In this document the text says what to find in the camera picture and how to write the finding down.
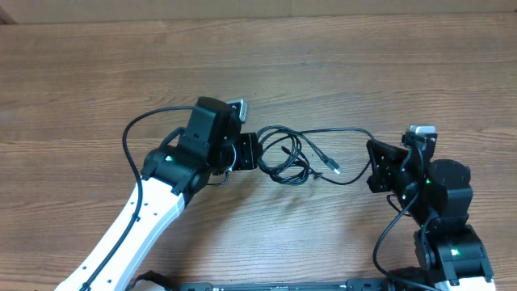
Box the black usb cable bundle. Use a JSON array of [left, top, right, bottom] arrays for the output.
[[255, 125, 377, 187]]

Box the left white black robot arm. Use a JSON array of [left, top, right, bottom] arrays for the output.
[[57, 97, 260, 291]]

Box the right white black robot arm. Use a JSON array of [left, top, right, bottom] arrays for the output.
[[366, 131, 496, 290]]

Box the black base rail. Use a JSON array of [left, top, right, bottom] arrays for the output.
[[128, 269, 429, 291]]

